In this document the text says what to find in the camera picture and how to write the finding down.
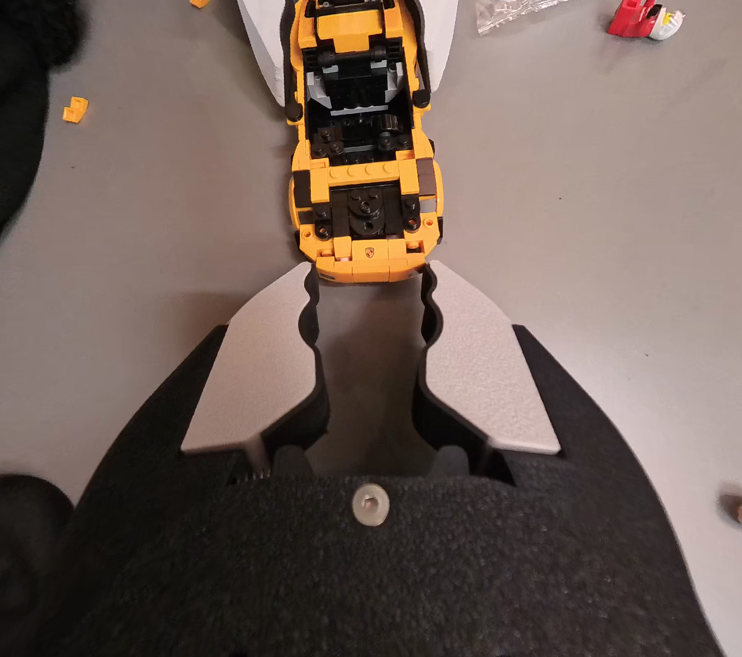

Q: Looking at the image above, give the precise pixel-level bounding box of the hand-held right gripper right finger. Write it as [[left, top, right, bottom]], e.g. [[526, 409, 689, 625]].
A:
[[413, 262, 562, 455]]

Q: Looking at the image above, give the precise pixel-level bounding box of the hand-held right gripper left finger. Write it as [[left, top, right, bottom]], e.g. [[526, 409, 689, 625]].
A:
[[181, 263, 330, 455]]

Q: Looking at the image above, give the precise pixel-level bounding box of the yellow lego car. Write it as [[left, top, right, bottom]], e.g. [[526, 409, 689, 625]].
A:
[[285, 0, 446, 285]]

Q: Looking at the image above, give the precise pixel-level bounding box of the red lego minifigure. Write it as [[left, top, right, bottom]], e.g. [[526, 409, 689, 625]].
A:
[[607, 0, 686, 41]]

